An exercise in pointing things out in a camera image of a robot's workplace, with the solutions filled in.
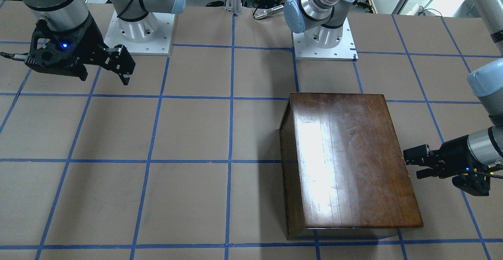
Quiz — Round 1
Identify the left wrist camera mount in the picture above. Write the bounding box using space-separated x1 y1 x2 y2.
452 161 502 197

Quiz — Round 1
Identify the silver cylinder tool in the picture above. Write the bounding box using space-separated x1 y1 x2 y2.
253 5 284 20

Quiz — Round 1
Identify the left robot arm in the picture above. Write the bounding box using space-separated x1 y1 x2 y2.
283 0 487 181

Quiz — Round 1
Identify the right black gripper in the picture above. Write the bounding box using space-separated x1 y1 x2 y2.
74 13 136 85

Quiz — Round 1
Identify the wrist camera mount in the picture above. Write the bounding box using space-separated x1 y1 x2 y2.
1 15 94 81
452 161 502 197

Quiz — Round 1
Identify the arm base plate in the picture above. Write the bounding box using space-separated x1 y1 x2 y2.
104 11 177 56
292 18 359 61

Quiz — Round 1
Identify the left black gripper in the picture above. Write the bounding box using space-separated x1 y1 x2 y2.
404 136 478 179

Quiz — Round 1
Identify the dark wooden drawer cabinet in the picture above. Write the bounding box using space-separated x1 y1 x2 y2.
279 92 424 239

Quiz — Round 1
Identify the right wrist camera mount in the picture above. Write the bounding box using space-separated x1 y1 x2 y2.
1 15 94 81

